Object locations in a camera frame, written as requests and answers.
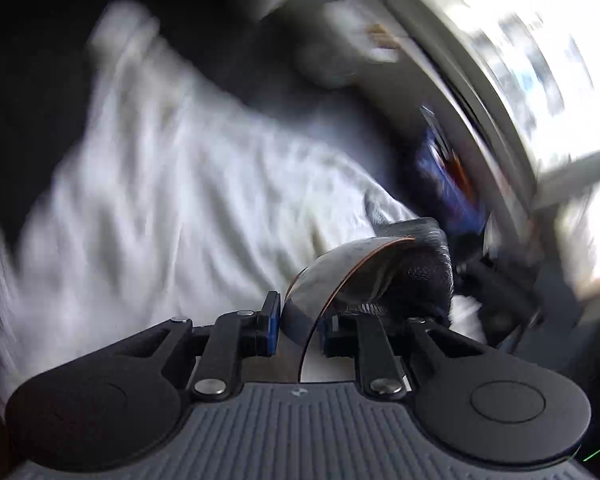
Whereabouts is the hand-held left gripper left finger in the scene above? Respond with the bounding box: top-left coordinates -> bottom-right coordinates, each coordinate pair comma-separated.
94,290 -> 283,402

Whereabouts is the window with grey frame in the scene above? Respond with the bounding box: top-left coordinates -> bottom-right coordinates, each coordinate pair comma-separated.
330,0 -> 600,291

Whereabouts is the white cloth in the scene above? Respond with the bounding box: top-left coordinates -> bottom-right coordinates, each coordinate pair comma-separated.
0,0 -> 487,413

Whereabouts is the ginger piece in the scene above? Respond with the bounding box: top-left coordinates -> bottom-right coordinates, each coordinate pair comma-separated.
366,22 -> 398,52

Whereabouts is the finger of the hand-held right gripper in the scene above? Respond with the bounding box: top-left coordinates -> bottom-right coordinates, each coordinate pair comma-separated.
459,255 -> 547,347

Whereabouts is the glass jar with lid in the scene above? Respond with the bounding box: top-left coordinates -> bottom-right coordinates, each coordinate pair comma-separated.
294,0 -> 407,92

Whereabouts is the silver mesh dishcloth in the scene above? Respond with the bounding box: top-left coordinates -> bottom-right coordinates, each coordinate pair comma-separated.
374,217 -> 457,322

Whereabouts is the blue plastic basket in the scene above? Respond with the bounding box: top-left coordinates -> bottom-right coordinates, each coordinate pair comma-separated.
414,104 -> 490,237

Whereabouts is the white bowl with red rim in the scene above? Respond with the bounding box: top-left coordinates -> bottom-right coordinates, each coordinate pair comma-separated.
282,236 -> 417,384

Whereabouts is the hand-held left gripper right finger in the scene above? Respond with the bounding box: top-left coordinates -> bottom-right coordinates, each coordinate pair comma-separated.
322,311 -> 502,397

